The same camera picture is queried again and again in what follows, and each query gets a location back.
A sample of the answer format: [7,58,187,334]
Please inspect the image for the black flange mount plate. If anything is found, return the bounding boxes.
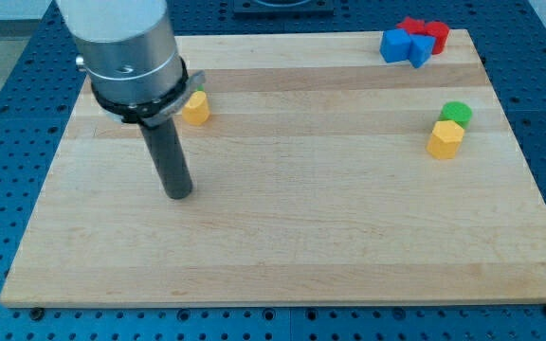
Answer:
[91,59,206,127]

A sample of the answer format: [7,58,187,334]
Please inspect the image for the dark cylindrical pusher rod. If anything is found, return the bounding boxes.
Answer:
[139,118,192,200]

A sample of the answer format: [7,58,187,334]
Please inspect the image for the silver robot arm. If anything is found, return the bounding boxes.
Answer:
[56,0,206,199]

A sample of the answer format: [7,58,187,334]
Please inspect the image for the yellow heart block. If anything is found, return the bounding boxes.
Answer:
[182,91,210,126]

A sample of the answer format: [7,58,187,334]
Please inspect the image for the wooden board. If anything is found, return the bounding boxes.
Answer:
[0,29,546,308]

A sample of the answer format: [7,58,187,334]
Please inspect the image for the red star block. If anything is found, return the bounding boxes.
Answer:
[395,16,427,35]

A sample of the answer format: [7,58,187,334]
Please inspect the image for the blue cube block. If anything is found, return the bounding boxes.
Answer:
[379,28,411,63]

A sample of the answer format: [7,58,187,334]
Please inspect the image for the blue triangle block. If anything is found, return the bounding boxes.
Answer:
[408,34,435,68]

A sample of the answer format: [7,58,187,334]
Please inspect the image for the yellow hexagon block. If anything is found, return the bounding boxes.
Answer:
[426,120,464,159]

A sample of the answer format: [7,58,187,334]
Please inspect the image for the green cylinder block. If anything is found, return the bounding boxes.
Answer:
[439,101,473,129]

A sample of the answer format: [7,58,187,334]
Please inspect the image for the red cylinder block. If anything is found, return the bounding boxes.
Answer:
[425,21,450,55]

